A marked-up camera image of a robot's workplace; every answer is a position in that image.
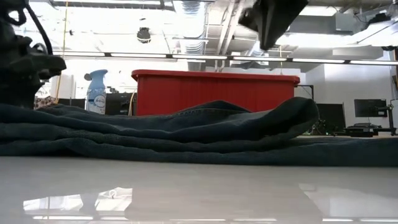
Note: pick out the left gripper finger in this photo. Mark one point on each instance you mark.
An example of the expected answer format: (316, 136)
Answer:
(49, 67)

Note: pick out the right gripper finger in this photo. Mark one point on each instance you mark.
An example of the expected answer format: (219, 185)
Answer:
(262, 18)
(284, 15)

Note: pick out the dark denim jeans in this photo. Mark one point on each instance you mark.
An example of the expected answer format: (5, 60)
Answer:
(155, 137)

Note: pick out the red plastic laundry bin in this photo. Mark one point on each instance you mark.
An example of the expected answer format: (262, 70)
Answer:
(202, 90)

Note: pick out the white round column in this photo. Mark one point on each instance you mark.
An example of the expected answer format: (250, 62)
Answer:
(63, 87)

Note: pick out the floral patterned object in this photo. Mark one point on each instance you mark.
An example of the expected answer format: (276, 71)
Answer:
(45, 101)

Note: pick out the blue air freshener spray bottle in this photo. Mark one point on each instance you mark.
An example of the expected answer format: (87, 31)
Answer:
(97, 93)

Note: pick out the long ceiling light strip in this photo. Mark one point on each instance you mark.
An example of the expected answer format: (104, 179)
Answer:
(140, 55)

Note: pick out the round black ceiling device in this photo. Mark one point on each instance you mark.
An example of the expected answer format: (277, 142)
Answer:
(144, 35)

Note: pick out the large black monitor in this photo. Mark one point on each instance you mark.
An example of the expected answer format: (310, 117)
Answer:
(331, 116)

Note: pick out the small black monitor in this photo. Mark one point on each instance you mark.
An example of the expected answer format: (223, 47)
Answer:
(370, 108)

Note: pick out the silver ventilation duct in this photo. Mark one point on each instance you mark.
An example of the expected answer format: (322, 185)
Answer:
(192, 31)

